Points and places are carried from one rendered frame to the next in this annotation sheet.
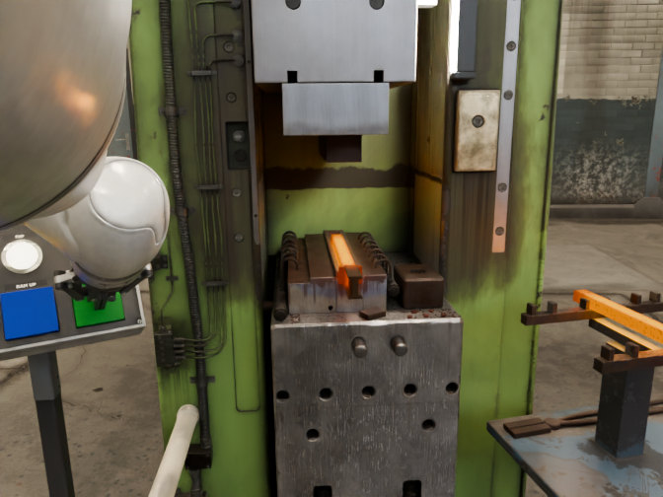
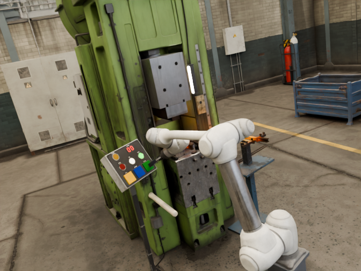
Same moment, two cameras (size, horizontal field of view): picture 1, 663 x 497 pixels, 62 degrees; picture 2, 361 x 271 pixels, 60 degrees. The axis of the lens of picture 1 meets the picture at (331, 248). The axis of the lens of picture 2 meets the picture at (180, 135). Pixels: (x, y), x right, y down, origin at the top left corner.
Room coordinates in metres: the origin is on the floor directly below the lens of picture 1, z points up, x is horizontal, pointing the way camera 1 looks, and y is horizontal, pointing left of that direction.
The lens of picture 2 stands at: (-1.26, 0.98, 1.85)
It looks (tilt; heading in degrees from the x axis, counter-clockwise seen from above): 17 degrees down; 337
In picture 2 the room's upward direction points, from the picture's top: 11 degrees counter-clockwise
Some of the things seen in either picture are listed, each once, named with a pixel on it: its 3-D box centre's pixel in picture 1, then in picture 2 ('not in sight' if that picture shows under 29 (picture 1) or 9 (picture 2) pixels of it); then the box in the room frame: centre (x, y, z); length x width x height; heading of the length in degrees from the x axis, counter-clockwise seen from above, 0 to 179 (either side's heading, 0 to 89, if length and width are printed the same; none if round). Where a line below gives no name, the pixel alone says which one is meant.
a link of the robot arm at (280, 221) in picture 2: not in sight; (280, 230); (-0.09, 0.01, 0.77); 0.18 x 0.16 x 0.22; 106
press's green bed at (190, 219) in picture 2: not in sight; (192, 211); (1.28, -0.05, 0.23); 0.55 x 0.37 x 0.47; 4
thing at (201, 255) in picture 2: not in sight; (206, 245); (1.01, -0.01, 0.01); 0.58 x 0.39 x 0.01; 94
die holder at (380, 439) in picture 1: (352, 364); (183, 169); (1.28, -0.05, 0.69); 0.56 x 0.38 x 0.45; 4
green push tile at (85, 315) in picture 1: (97, 302); (147, 166); (0.87, 0.39, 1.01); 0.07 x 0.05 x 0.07; 119
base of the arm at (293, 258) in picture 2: not in sight; (285, 248); (-0.08, -0.02, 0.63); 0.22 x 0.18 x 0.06; 107
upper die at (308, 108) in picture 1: (328, 110); (165, 107); (1.27, 0.00, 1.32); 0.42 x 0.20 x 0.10; 4
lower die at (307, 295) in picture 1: (330, 264); (173, 145); (1.27, 0.00, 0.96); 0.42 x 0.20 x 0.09; 4
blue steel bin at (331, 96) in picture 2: not in sight; (333, 95); (2.71, -3.85, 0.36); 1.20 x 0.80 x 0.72; 3
